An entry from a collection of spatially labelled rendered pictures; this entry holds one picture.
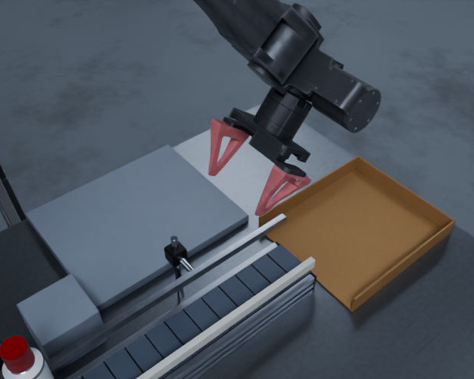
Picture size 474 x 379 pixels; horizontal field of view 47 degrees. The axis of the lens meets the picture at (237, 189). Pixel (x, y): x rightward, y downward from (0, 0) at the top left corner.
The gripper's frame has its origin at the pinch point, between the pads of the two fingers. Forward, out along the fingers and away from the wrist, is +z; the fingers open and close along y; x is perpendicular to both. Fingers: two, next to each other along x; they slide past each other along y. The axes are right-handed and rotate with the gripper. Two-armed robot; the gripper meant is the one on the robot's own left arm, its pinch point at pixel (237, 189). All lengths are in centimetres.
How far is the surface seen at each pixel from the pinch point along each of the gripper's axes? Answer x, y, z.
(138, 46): 164, -225, 23
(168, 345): 9.0, -1.9, 30.6
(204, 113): 154, -145, 29
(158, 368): 3.4, 2.0, 30.6
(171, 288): 7.0, -5.7, 21.8
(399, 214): 56, 2, -2
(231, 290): 20.4, -3.7, 21.4
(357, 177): 57, -12, -3
